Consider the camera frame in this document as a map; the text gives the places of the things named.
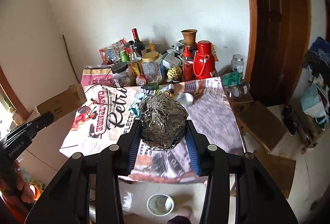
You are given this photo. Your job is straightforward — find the glass jar beside table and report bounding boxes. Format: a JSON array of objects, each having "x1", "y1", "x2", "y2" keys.
[{"x1": 231, "y1": 54, "x2": 244, "y2": 74}]

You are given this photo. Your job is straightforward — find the thin wooden stick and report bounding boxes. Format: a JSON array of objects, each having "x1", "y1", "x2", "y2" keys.
[{"x1": 61, "y1": 34, "x2": 80, "y2": 83}]

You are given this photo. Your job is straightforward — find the dark wine bottle red cap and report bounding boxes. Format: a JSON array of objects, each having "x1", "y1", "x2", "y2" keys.
[{"x1": 131, "y1": 28, "x2": 146, "y2": 56}]

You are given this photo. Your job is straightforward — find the black lid plastic jar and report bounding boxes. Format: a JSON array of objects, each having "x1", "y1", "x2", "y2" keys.
[{"x1": 111, "y1": 62, "x2": 135, "y2": 87}]

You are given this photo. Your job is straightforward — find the pink brown paper bag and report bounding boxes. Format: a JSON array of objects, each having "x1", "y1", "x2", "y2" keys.
[{"x1": 81, "y1": 68, "x2": 115, "y2": 87}]

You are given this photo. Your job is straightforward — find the red sauce squeeze bottle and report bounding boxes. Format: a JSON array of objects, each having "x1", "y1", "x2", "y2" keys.
[{"x1": 182, "y1": 47, "x2": 194, "y2": 81}]

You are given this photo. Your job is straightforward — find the brown cardboard box piece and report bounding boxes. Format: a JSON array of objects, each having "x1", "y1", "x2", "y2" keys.
[{"x1": 36, "y1": 84, "x2": 87, "y2": 122}]

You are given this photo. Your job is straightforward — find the small red label can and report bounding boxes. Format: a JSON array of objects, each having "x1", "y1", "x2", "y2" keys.
[{"x1": 136, "y1": 74, "x2": 147, "y2": 86}]

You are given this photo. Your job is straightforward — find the person's left hand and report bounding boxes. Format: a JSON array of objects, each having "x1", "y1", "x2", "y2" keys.
[{"x1": 1, "y1": 160, "x2": 34, "y2": 205}]

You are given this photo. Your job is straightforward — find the dark wooden door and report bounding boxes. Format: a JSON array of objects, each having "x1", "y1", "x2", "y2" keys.
[{"x1": 245, "y1": 0, "x2": 311, "y2": 107}]

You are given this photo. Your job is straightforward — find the small silver metal bowl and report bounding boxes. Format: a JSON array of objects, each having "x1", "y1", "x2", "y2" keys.
[{"x1": 176, "y1": 93, "x2": 194, "y2": 107}]

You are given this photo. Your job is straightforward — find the silver foil bag at back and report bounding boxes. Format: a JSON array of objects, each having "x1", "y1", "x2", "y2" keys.
[{"x1": 172, "y1": 39, "x2": 185, "y2": 54}]

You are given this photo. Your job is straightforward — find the clear glass liquor bottle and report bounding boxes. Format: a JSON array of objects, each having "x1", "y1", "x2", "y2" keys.
[{"x1": 129, "y1": 44, "x2": 144, "y2": 77}]

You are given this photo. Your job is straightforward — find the teal snack wrapper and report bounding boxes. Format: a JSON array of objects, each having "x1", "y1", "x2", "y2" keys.
[{"x1": 129, "y1": 94, "x2": 144, "y2": 118}]

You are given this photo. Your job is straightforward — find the white bowl on floor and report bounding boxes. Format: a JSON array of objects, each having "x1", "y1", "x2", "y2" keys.
[{"x1": 147, "y1": 193, "x2": 175, "y2": 217}]

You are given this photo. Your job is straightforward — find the gold lid plastic jar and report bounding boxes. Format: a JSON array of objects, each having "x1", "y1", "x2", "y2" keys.
[{"x1": 142, "y1": 52, "x2": 164, "y2": 84}]

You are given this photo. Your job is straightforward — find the green plastic bottle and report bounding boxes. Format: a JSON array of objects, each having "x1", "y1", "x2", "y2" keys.
[{"x1": 120, "y1": 50, "x2": 130, "y2": 62}]

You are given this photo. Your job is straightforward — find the red snack nut packet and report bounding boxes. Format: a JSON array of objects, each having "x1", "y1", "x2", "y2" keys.
[{"x1": 99, "y1": 38, "x2": 127, "y2": 64}]

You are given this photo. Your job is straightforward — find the pile of clothes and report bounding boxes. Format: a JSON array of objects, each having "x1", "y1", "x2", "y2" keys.
[{"x1": 300, "y1": 37, "x2": 329, "y2": 149}]

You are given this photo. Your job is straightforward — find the green cloth rag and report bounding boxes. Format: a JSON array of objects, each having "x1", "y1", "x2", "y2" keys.
[{"x1": 222, "y1": 72, "x2": 243, "y2": 87}]

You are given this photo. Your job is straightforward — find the printed retro tablecloth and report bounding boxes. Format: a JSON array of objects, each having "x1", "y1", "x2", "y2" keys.
[{"x1": 60, "y1": 77, "x2": 243, "y2": 183}]

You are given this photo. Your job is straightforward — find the aluminium foil ball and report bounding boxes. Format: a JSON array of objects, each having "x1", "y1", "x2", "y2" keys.
[{"x1": 139, "y1": 93, "x2": 189, "y2": 151}]

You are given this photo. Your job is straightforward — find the terracotta clay pot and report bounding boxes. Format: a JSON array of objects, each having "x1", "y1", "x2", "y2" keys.
[{"x1": 181, "y1": 29, "x2": 197, "y2": 45}]

